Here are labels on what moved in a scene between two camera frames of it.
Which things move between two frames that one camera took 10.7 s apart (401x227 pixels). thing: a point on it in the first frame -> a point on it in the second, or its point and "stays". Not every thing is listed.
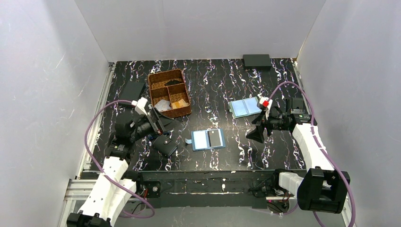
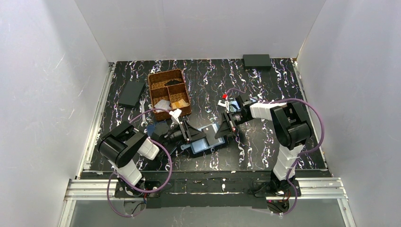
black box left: [131, 92] stays
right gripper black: [265, 122] -> [230, 120]
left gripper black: [157, 124] -> [184, 132]
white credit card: [162, 105] stays
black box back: [257, 62] stays
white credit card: [162, 105] stays
